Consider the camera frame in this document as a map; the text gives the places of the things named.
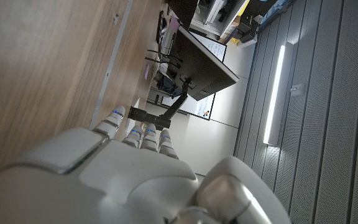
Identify pink paper sheet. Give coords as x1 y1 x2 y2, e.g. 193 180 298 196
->
168 16 180 34

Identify black computer monitor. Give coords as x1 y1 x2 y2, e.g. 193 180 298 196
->
166 25 240 101

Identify brown cardboard box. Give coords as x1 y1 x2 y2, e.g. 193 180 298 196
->
218 15 242 44

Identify black equipment on shelf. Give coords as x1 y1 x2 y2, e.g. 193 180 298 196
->
237 14 261 44

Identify black cable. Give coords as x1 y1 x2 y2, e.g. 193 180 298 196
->
147 49 183 63
144 57 180 68

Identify dark blue cloth bundle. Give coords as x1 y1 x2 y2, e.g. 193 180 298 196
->
156 74 183 98

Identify black framed whiteboard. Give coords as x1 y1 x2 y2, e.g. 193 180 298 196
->
147 30 228 121

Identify white shelf cabinet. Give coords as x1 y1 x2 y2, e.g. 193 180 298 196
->
190 0 249 35

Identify black keyboard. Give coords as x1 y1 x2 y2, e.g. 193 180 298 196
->
155 10 168 45

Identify small grey ceiling sensor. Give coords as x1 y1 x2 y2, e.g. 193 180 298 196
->
290 83 305 97

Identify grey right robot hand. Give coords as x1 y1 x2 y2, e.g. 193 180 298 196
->
0 105 293 224

